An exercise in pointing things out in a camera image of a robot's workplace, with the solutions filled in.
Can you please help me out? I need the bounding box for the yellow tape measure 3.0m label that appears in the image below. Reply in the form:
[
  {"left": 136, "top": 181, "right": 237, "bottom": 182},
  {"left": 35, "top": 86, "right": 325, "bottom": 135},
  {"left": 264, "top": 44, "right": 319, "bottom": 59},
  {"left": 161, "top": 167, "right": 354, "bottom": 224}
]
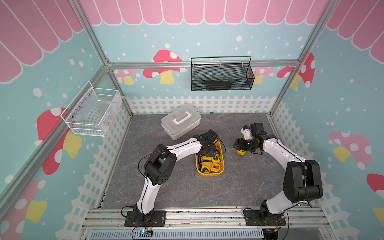
[{"left": 237, "top": 150, "right": 246, "bottom": 156}]

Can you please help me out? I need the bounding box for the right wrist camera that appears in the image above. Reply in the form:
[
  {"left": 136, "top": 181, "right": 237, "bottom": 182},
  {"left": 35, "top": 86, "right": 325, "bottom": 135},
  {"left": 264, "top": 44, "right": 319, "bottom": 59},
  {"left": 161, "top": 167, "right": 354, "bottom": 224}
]
[{"left": 241, "top": 123, "right": 266, "bottom": 141}]

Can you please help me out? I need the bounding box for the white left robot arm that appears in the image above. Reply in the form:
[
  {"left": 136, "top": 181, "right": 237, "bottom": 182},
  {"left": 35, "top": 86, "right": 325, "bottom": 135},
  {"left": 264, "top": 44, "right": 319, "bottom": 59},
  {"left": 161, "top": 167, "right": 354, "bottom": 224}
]
[{"left": 134, "top": 130, "right": 219, "bottom": 218}]

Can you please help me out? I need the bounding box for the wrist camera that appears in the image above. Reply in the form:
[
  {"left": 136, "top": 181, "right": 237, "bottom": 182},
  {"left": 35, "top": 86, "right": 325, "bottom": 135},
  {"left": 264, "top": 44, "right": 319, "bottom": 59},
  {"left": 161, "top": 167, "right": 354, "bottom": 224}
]
[
  {"left": 241, "top": 123, "right": 266, "bottom": 141},
  {"left": 203, "top": 129, "right": 218, "bottom": 144}
]

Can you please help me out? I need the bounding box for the green circuit board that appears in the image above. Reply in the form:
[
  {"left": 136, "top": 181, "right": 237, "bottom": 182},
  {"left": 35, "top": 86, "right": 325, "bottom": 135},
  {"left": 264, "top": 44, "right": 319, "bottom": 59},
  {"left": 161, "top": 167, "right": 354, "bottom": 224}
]
[{"left": 137, "top": 229, "right": 154, "bottom": 238}]

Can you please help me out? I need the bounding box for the yellow tape measure metal clip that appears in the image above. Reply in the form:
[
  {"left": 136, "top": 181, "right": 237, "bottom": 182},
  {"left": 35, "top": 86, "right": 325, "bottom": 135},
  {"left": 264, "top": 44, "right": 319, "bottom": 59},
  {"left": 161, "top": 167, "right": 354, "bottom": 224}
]
[{"left": 210, "top": 161, "right": 222, "bottom": 174}]

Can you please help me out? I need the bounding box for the black wire mesh basket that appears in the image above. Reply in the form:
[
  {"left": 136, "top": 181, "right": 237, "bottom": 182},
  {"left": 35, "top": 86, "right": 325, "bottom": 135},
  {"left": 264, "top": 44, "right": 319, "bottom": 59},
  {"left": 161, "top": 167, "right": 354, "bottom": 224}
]
[{"left": 190, "top": 56, "right": 255, "bottom": 92}]

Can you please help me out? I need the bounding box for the grey slotted cable duct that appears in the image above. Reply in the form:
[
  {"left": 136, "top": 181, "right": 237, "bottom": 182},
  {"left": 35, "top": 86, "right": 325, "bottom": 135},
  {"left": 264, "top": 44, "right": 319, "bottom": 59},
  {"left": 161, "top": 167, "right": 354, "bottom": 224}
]
[{"left": 89, "top": 228, "right": 265, "bottom": 240}]

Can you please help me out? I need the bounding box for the yellow plastic storage box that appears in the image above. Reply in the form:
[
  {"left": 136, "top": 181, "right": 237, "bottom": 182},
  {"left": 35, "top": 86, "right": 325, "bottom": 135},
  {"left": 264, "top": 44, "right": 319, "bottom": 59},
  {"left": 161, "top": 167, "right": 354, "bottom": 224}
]
[{"left": 196, "top": 140, "right": 225, "bottom": 177}]

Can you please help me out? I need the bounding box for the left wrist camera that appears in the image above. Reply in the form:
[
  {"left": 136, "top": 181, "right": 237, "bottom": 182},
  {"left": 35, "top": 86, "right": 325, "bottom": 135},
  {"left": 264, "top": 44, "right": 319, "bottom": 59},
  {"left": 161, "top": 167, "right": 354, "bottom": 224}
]
[{"left": 203, "top": 129, "right": 218, "bottom": 144}]

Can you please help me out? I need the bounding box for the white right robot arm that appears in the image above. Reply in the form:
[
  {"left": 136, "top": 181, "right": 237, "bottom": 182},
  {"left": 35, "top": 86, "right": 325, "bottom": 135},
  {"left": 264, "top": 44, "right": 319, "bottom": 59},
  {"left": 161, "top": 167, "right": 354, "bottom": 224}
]
[{"left": 233, "top": 135, "right": 323, "bottom": 217}]

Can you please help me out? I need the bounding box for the yellow tape measure 3m label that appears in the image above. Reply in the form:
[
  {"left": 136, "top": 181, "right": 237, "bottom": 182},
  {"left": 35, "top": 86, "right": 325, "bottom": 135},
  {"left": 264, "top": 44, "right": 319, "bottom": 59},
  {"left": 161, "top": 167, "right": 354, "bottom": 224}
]
[{"left": 200, "top": 156, "right": 214, "bottom": 163}]

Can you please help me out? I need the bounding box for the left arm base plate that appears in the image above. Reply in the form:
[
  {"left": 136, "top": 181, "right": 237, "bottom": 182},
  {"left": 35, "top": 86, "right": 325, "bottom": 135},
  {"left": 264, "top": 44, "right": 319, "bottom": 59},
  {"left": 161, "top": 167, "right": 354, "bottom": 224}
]
[{"left": 123, "top": 210, "right": 167, "bottom": 227}]

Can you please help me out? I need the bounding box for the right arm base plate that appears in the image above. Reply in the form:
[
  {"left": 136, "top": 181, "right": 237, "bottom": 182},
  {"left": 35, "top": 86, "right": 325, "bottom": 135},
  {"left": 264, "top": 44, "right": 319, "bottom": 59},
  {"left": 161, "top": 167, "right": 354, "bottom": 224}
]
[{"left": 243, "top": 208, "right": 287, "bottom": 228}]

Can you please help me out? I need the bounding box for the white plastic lidded case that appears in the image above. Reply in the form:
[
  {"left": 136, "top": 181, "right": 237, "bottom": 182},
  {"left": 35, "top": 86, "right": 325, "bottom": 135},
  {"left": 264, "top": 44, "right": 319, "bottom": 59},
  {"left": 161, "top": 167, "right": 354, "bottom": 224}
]
[{"left": 161, "top": 104, "right": 201, "bottom": 141}]

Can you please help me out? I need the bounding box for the white wire mesh basket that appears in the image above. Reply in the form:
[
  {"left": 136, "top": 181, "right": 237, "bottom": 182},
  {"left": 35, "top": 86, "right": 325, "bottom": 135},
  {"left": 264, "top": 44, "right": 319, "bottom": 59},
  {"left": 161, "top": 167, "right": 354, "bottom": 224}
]
[{"left": 61, "top": 82, "right": 123, "bottom": 137}]

